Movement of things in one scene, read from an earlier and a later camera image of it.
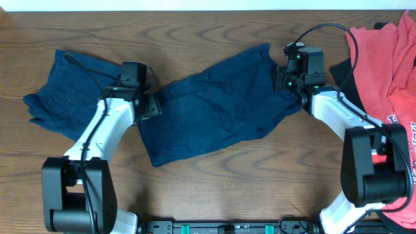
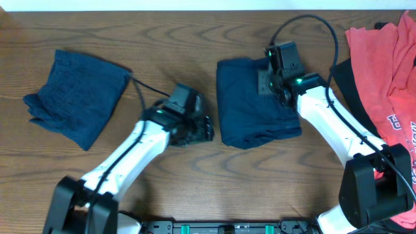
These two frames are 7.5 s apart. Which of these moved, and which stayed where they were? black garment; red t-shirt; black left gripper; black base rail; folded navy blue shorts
Moved: black left gripper
Stayed: red t-shirt; black garment; folded navy blue shorts; black base rail
